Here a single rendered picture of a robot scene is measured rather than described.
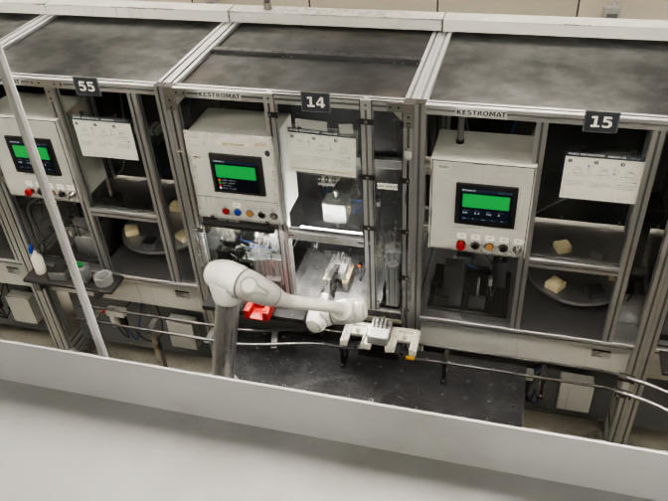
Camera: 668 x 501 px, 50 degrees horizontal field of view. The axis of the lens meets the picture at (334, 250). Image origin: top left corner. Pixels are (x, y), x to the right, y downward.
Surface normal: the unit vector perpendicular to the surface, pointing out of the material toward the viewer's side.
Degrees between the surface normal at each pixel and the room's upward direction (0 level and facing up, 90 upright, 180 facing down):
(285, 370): 0
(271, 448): 0
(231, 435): 0
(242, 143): 90
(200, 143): 90
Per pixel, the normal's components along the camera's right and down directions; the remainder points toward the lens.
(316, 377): -0.05, -0.80
